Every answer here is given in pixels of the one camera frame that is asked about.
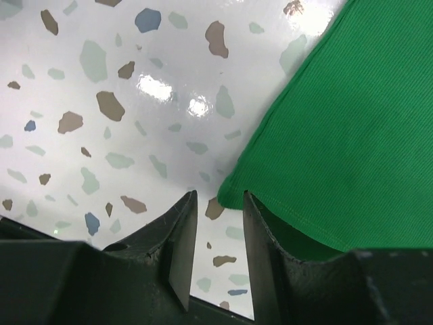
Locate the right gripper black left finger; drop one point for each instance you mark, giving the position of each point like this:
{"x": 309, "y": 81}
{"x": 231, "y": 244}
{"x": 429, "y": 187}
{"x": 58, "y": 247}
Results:
{"x": 144, "y": 278}

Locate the green tank top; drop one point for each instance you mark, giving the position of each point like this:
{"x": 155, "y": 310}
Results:
{"x": 344, "y": 154}

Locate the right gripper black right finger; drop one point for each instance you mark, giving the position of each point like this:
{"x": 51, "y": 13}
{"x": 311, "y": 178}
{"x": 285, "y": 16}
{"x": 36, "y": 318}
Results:
{"x": 296, "y": 280}

